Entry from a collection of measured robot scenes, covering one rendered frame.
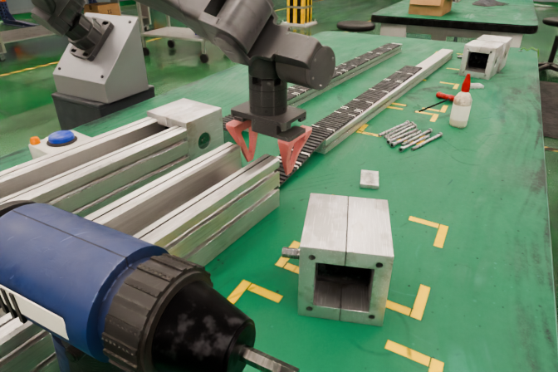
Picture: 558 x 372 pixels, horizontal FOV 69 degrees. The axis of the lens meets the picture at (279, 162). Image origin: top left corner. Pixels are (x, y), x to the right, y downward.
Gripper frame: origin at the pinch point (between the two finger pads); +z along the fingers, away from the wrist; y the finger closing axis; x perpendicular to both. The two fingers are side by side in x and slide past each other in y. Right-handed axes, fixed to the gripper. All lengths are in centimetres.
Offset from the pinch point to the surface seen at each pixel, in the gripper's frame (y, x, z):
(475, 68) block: 13, 93, 3
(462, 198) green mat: 27.7, 14.4, 4.3
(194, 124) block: -13.9, -2.4, -4.2
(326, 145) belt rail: 1.4, 17.4, 3.4
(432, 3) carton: -36, 215, -2
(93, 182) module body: -14.9, -21.6, -1.6
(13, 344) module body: 5.2, -41.3, -3.2
